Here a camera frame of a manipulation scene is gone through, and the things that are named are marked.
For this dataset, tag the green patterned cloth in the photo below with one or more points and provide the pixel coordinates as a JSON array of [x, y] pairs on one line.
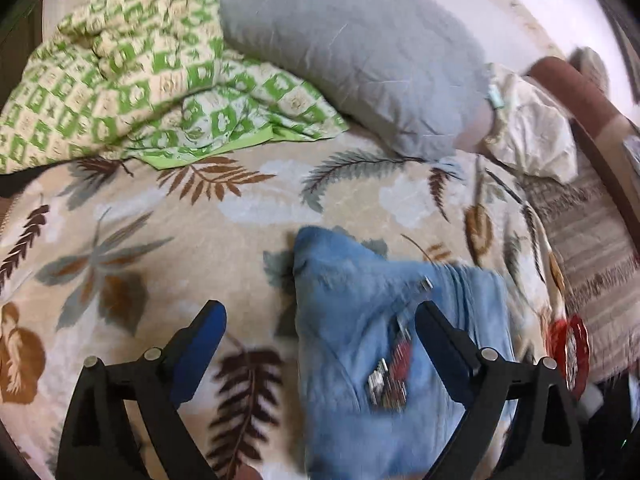
[[156, 81]]

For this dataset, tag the blue denim jeans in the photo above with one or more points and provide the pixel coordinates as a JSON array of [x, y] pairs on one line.
[[374, 405]]

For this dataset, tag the beige leaf-print blanket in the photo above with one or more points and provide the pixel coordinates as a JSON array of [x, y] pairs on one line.
[[108, 259]]

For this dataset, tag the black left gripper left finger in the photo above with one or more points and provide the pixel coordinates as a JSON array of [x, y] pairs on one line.
[[97, 441]]

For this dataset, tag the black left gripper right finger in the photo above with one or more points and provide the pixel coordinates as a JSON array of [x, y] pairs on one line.
[[544, 440]]

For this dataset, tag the brown wooden headboard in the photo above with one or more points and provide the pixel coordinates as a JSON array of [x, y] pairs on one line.
[[605, 127]]

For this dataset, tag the cream crumpled pillow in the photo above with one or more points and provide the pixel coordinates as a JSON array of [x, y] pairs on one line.
[[531, 132]]

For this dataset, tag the red plastic basket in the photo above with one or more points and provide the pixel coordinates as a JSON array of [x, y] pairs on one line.
[[568, 344]]

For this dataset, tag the grey quilted pillow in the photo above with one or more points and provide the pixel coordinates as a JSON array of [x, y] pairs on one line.
[[407, 70]]

